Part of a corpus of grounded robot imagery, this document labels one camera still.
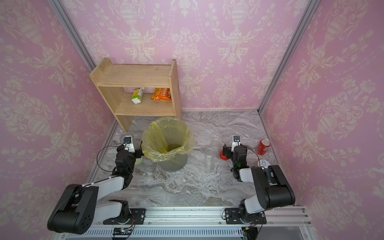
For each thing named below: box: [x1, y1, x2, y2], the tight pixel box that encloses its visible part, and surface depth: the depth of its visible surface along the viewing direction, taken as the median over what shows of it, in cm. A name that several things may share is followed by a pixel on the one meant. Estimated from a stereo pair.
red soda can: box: [256, 138, 271, 156], surface depth 92 cm
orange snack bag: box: [151, 87, 172, 102], surface depth 98 cm
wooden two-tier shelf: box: [89, 57, 182, 132], surface depth 87 cm
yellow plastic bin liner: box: [141, 117, 196, 162], surface depth 81 cm
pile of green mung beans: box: [167, 143, 182, 152], surface depth 99 cm
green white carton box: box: [131, 87, 145, 105], surface depth 97 cm
